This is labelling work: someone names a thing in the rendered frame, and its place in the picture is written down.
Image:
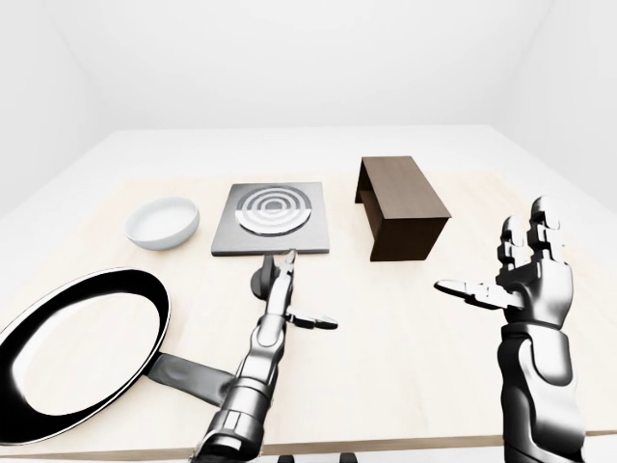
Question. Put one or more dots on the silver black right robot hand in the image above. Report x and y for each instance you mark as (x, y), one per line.
(540, 289)

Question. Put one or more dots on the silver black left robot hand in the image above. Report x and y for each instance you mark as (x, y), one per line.
(279, 296)

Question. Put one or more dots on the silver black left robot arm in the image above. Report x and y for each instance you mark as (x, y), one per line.
(250, 381)

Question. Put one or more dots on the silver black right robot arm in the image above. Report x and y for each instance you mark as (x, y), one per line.
(540, 390)

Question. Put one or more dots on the flat dark stove plate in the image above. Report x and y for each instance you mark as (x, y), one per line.
(275, 231)

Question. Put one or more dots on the black frying pan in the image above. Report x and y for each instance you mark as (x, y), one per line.
(159, 308)

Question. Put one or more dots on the white bowl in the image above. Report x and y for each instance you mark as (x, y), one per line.
(164, 229)

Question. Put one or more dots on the dark brown wooden box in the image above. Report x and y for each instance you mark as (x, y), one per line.
(410, 212)

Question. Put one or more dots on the small dark shape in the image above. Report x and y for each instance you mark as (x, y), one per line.
(287, 458)
(348, 458)

